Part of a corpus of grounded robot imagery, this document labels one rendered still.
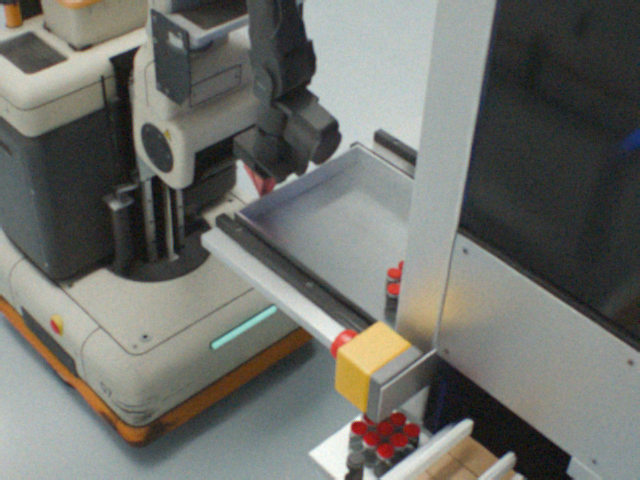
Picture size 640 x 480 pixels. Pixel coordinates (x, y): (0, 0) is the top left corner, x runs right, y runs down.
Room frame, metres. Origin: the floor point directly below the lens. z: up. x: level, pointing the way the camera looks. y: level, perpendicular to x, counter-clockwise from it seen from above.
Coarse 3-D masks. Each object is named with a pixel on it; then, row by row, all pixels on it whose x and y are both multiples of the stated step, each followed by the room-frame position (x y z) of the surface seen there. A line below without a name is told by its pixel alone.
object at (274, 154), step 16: (256, 128) 1.18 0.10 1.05; (240, 144) 1.20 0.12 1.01; (256, 144) 1.18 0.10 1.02; (272, 144) 1.16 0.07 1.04; (288, 144) 1.17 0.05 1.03; (256, 160) 1.17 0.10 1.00; (272, 160) 1.17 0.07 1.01; (288, 160) 1.18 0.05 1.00; (304, 160) 1.18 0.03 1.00; (272, 176) 1.15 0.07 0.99; (288, 176) 1.15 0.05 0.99
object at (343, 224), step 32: (352, 160) 1.33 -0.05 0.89; (288, 192) 1.23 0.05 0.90; (320, 192) 1.25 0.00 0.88; (352, 192) 1.26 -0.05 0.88; (384, 192) 1.26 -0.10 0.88; (256, 224) 1.17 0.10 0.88; (288, 224) 1.17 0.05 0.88; (320, 224) 1.17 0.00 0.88; (352, 224) 1.18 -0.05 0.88; (384, 224) 1.18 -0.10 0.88; (288, 256) 1.07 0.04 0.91; (320, 256) 1.10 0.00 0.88; (352, 256) 1.11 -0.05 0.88; (384, 256) 1.11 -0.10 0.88; (352, 288) 1.04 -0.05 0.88; (384, 288) 1.04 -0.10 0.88; (384, 320) 0.98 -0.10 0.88
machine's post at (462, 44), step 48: (480, 0) 0.81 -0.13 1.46; (432, 48) 0.84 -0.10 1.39; (480, 48) 0.80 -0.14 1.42; (432, 96) 0.84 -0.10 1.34; (480, 96) 0.80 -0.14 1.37; (432, 144) 0.83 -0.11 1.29; (432, 192) 0.83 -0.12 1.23; (432, 240) 0.82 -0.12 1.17; (432, 288) 0.81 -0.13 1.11; (432, 336) 0.80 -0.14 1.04; (432, 384) 0.81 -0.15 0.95
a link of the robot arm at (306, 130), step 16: (256, 80) 1.15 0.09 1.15; (272, 80) 1.14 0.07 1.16; (256, 96) 1.16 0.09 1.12; (272, 96) 1.14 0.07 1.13; (288, 96) 1.16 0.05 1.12; (304, 96) 1.16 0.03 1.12; (288, 112) 1.13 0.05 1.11; (304, 112) 1.13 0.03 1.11; (320, 112) 1.14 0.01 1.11; (288, 128) 1.13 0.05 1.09; (304, 128) 1.12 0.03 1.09; (320, 128) 1.11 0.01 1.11; (336, 128) 1.12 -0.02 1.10; (304, 144) 1.11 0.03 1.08; (320, 144) 1.10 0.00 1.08; (336, 144) 1.13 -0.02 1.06; (320, 160) 1.11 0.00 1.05
